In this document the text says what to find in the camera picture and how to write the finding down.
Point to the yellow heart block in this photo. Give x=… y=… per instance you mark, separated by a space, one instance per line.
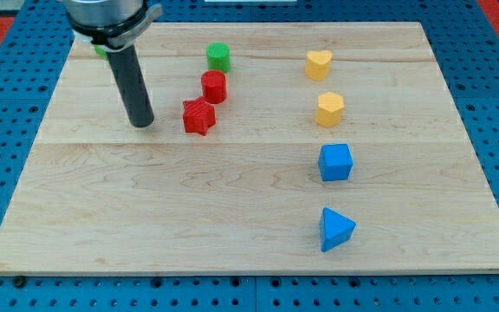
x=317 y=65

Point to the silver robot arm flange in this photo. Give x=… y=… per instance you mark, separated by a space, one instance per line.
x=115 y=24

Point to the green block behind arm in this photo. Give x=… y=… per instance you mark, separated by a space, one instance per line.
x=101 y=52

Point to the light wooden board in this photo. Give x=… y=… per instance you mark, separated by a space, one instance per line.
x=98 y=197

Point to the red star block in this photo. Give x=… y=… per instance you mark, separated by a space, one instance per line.
x=198 y=116

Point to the red cylinder block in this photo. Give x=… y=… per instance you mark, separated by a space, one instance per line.
x=214 y=86

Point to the blue cube block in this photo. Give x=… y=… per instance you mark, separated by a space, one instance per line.
x=335 y=162

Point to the yellow hexagon block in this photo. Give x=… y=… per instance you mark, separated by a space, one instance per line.
x=329 y=110

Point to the green cylinder block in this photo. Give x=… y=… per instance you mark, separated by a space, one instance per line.
x=218 y=56

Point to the blue triangle block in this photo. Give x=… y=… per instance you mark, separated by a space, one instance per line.
x=335 y=229

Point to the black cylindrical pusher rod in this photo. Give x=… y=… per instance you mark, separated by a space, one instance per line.
x=130 y=82

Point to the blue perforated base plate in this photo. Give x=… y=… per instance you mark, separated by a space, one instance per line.
x=35 y=39

